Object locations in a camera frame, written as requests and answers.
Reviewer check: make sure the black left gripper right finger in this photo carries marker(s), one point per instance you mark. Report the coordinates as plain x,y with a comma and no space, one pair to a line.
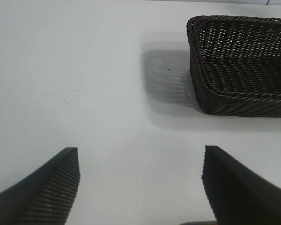
238,197

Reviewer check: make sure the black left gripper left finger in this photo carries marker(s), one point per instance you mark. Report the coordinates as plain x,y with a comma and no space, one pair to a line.
42,197

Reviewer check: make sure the dark brown woven basket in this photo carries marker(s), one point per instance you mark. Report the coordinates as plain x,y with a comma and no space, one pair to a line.
236,70

